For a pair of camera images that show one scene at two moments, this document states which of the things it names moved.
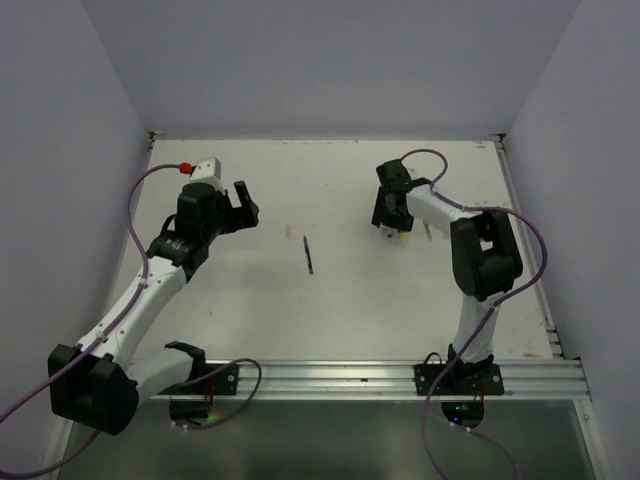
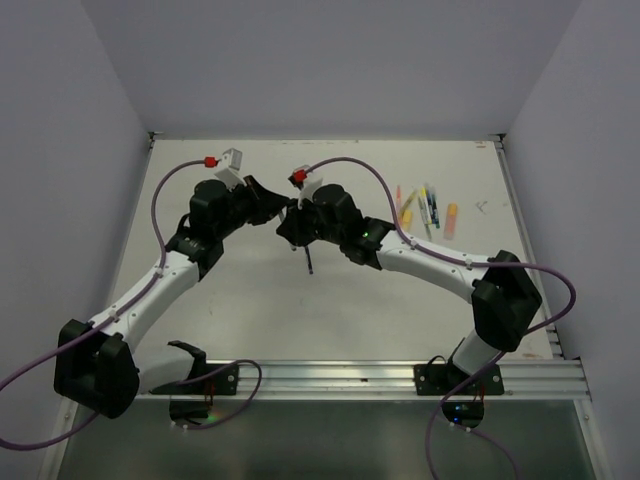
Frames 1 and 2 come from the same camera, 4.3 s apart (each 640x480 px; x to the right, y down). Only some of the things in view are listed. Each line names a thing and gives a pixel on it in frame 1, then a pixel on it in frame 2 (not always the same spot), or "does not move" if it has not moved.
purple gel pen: (308, 255) does not move
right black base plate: (459, 379) does not move
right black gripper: (403, 222) -> (292, 226)
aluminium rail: (359, 381) does not move
